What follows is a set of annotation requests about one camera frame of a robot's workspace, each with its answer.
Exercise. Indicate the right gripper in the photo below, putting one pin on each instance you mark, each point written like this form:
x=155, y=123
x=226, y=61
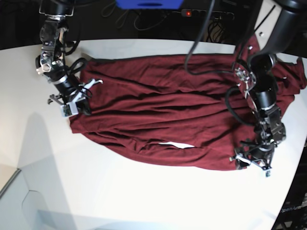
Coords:
x=79, y=94

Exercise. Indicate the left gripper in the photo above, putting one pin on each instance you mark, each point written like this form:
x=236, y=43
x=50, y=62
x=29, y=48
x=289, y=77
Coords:
x=250, y=152

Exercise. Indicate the dark red t-shirt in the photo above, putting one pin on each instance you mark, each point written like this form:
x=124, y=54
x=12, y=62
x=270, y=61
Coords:
x=149, y=109

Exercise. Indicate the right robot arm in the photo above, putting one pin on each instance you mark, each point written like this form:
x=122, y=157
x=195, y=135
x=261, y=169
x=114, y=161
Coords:
x=51, y=62

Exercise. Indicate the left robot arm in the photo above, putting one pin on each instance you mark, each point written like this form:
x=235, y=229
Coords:
x=273, y=25

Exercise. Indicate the blue box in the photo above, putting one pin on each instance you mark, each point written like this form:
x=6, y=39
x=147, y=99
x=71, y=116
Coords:
x=149, y=4

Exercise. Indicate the black power strip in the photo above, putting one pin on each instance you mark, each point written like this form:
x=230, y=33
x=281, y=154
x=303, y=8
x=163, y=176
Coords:
x=215, y=15

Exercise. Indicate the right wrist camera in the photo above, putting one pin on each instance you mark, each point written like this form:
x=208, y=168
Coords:
x=69, y=109

